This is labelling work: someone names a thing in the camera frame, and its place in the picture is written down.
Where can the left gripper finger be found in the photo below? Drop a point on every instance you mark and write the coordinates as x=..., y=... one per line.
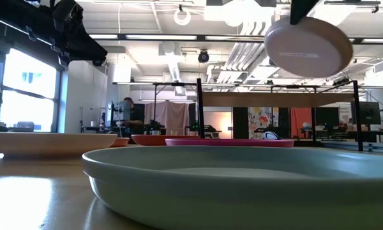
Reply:
x=86, y=46

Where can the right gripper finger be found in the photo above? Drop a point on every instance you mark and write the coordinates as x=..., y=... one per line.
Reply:
x=301, y=9

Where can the pale pink plate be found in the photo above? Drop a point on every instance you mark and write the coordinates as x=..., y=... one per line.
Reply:
x=306, y=48

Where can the magenta plate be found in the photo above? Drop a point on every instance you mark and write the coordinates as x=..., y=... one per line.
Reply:
x=229, y=142

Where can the sage green plate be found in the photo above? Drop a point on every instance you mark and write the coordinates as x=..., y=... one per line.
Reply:
x=242, y=191

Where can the wooden shelf with black legs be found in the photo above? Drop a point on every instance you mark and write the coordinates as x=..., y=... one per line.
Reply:
x=274, y=99

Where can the black round ceiling spotlight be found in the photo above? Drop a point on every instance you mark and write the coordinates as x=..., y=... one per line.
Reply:
x=98, y=62
x=203, y=57

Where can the grey computer monitor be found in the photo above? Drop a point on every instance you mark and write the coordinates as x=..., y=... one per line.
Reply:
x=124, y=110

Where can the large window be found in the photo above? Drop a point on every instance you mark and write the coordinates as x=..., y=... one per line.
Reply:
x=28, y=96

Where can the small white container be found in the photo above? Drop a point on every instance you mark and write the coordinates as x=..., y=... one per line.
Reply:
x=93, y=123

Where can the person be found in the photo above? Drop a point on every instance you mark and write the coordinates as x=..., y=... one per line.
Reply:
x=135, y=115

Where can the dark equipment box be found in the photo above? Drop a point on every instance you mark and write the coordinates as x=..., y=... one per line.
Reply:
x=25, y=126

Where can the beige curtain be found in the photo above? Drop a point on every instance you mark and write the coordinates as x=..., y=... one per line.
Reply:
x=167, y=118

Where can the orange curtain panel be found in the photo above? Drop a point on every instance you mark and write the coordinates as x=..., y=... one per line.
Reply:
x=300, y=121

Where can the floral patterned panel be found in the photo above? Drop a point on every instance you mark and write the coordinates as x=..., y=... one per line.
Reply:
x=260, y=121

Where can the black computer monitor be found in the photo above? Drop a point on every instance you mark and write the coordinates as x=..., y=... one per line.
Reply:
x=371, y=113

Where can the black curtain panel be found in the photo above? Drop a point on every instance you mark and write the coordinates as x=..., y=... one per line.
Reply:
x=240, y=123

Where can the black ceiling bracket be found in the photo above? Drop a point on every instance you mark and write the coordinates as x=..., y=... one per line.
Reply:
x=351, y=2

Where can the black workstation frame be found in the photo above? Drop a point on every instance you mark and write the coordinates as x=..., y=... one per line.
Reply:
x=140, y=83

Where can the white ventilation duct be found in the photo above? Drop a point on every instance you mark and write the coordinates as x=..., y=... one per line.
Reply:
x=174, y=67

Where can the black ceiling light rail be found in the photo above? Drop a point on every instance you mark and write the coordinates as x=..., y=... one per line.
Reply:
x=201, y=37

